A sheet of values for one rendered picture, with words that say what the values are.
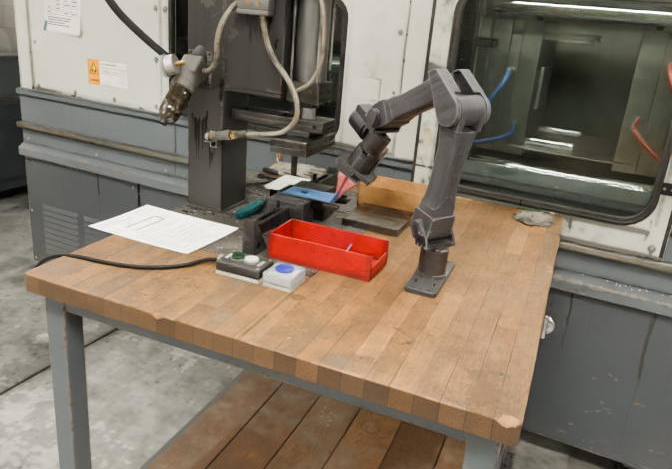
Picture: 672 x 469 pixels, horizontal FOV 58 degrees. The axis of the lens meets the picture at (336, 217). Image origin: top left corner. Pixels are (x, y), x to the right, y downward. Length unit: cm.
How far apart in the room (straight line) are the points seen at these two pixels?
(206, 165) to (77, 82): 143
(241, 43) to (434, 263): 71
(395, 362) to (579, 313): 117
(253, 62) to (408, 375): 87
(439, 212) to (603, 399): 115
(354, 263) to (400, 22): 103
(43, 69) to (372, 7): 165
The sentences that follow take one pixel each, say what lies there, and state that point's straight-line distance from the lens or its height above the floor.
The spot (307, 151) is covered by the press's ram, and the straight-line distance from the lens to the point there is 147.
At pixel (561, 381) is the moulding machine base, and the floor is 32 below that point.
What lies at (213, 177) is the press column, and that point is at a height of 100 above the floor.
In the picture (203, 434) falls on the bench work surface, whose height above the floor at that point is 22.
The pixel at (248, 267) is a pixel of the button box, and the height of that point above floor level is 93.
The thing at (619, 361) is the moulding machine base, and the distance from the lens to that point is 220.
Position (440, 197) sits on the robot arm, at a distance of 129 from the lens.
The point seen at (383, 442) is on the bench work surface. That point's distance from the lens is 198.
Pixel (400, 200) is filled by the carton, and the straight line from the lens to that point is 176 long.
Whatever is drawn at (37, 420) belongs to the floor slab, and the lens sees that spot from 248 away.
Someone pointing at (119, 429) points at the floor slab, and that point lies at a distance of 238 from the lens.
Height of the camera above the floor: 146
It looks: 19 degrees down
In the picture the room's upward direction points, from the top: 5 degrees clockwise
